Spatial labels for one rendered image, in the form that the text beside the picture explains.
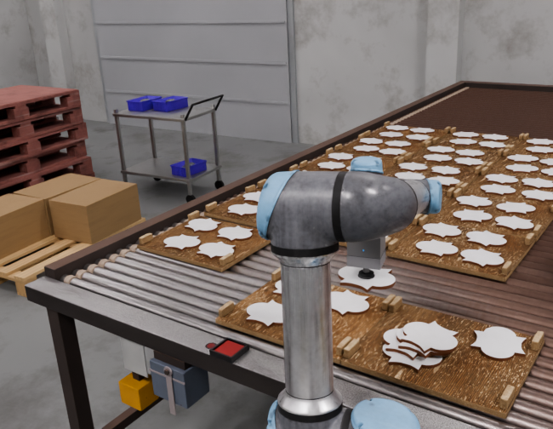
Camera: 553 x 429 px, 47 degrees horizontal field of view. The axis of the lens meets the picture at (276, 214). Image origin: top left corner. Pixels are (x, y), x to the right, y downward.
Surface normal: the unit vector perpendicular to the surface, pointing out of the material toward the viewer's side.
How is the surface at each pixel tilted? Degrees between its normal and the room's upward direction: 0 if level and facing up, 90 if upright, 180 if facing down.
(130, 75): 90
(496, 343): 0
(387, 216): 91
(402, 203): 74
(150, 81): 90
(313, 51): 90
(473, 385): 0
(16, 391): 0
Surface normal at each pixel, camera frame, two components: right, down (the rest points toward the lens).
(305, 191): -0.30, -0.40
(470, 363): -0.05, -0.94
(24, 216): 0.88, 0.13
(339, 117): -0.54, 0.32
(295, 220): -0.29, 0.25
